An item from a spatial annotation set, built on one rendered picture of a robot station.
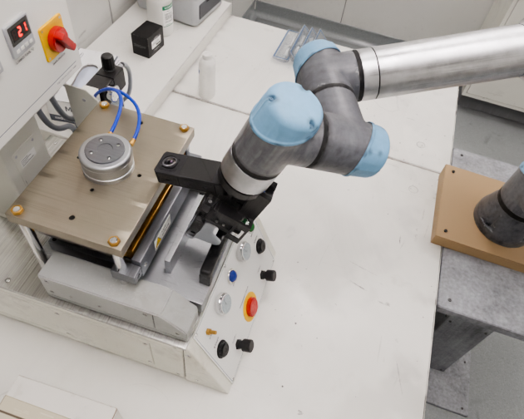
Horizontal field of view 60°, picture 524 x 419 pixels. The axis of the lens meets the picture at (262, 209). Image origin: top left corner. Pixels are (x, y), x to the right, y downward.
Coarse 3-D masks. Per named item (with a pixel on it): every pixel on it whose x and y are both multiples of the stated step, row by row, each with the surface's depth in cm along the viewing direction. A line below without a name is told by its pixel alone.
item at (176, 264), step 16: (192, 192) 88; (192, 208) 81; (176, 224) 83; (176, 240) 77; (192, 240) 82; (48, 256) 78; (160, 256) 79; (176, 256) 77; (192, 256) 80; (224, 256) 82; (160, 272) 77; (176, 272) 77; (192, 272) 78; (176, 288) 76; (192, 288) 76; (208, 288) 76
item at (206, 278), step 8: (224, 232) 79; (224, 240) 78; (216, 248) 76; (208, 256) 75; (216, 256) 76; (208, 264) 74; (216, 264) 76; (200, 272) 74; (208, 272) 74; (200, 280) 76; (208, 280) 75
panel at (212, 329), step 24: (240, 240) 91; (264, 240) 101; (240, 264) 91; (264, 264) 101; (216, 288) 82; (240, 288) 91; (216, 312) 82; (240, 312) 91; (216, 336) 82; (240, 336) 91; (216, 360) 82; (240, 360) 91
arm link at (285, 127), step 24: (264, 96) 52; (288, 96) 52; (312, 96) 54; (264, 120) 52; (288, 120) 50; (312, 120) 52; (240, 144) 56; (264, 144) 53; (288, 144) 52; (312, 144) 55; (240, 168) 58; (264, 168) 57
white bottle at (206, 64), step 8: (208, 56) 129; (200, 64) 130; (208, 64) 130; (200, 72) 132; (208, 72) 132; (200, 80) 134; (208, 80) 134; (200, 88) 137; (208, 88) 136; (200, 96) 139; (208, 96) 138
